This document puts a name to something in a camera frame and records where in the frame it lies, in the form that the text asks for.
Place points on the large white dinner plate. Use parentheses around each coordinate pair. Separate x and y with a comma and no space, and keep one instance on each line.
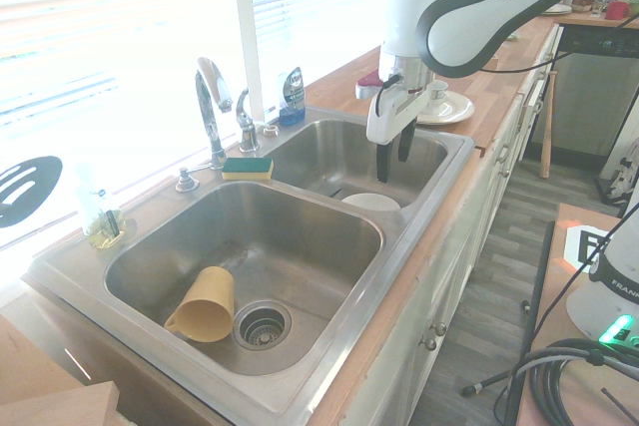
(451,109)

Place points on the blue Dawn dish soap bottle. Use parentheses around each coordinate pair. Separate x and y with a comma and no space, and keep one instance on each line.
(291,97)

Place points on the chrome gooseneck faucet spout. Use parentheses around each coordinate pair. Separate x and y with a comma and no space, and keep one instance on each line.
(208,97)

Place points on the narrow window blind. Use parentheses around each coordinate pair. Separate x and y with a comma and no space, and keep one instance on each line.
(309,12)

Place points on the round metal cabinet knob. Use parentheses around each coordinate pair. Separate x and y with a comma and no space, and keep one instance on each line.
(430,343)
(440,328)

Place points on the yellow and green sponge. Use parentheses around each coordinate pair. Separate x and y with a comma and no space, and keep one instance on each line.
(247,169)

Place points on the stack of white plates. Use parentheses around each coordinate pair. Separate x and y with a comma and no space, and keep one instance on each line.
(556,9)

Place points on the stainless steel double sink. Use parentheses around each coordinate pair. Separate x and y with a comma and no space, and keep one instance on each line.
(309,246)

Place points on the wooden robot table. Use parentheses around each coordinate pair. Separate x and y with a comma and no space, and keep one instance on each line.
(554,316)

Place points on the clear plastic bottle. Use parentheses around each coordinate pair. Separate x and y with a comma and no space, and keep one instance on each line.
(95,196)

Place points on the black and white marker sheet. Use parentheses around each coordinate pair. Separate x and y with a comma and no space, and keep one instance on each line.
(584,246)

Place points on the chrome soap dispenser pump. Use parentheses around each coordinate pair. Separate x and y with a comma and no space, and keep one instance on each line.
(186,181)

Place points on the yellow plastic cup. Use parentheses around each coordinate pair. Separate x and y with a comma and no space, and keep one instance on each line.
(207,306)

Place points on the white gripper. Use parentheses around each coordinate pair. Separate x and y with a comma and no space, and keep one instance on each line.
(392,114)

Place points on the wide window blind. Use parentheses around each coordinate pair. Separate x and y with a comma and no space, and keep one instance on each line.
(115,22)

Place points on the white bowl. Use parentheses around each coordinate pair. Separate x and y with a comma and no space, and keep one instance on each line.
(372,202)

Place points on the red mug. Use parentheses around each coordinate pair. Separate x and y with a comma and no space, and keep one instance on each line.
(616,11)

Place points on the wooden block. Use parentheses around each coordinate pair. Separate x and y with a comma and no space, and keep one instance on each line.
(45,396)

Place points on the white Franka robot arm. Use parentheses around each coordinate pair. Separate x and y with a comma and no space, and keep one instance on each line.
(449,32)

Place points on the white patterned teacup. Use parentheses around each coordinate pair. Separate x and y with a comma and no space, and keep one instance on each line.
(439,91)

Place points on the small chrome sink cap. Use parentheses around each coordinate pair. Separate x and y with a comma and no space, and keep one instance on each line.
(271,130)

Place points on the stainless steel dishwasher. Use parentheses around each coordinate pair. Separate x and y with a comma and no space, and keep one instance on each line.
(579,97)

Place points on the black tripod leg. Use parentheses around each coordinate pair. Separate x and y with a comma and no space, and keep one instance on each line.
(489,382)

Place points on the small brown bowl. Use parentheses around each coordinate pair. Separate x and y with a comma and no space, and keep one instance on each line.
(581,4)

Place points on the black slotted spatula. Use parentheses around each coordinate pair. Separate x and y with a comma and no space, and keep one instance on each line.
(30,191)

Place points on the white kitchen cabinet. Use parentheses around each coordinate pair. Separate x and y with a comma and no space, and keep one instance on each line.
(449,296)

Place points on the white appliance with black marks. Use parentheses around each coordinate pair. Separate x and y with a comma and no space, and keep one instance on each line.
(621,176)

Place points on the metal sink drain strainer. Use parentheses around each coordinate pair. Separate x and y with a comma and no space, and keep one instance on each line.
(263,324)

